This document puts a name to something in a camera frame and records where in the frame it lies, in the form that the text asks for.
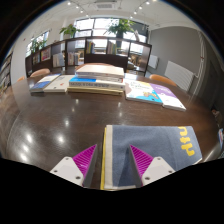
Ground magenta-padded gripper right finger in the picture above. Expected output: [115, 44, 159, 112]
[127, 144, 176, 187]

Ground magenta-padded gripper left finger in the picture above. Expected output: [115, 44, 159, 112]
[49, 143, 100, 188]

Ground grey towel with yellow print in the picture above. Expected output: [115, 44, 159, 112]
[99, 124, 203, 192]

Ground blue printed book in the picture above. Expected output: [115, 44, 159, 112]
[217, 128, 224, 151]

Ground purple and white book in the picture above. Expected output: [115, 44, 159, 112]
[149, 82, 187, 112]

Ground colourful illustrated book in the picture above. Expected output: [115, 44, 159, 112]
[124, 79, 164, 106]

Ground yellowish book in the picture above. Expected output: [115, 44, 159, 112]
[66, 86, 124, 97]

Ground plain white book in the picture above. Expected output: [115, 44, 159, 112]
[43, 74, 75, 94]

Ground blue cover book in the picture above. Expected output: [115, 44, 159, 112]
[29, 73, 62, 94]

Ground blue and white book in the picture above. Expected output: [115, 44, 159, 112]
[68, 75, 127, 91]

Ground dark open shelf unit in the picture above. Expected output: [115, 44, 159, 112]
[24, 35, 153, 78]

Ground small green potted plant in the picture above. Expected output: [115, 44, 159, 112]
[29, 38, 46, 54]
[59, 23, 81, 39]

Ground side window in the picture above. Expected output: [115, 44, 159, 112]
[25, 30, 50, 56]

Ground large green potted plant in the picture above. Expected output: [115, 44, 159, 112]
[106, 18, 136, 38]

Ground large back window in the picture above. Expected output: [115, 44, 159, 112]
[73, 18, 149, 43]

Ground ceiling spot lights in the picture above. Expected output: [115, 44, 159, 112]
[66, 0, 159, 17]

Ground ceiling air conditioner unit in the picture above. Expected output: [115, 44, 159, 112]
[93, 0, 118, 10]

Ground large white wall radiator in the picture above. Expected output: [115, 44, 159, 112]
[164, 60, 195, 93]

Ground small white wall radiator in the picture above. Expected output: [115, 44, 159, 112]
[147, 54, 159, 70]

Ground tall wall bookshelf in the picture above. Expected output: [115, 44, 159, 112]
[0, 53, 14, 98]

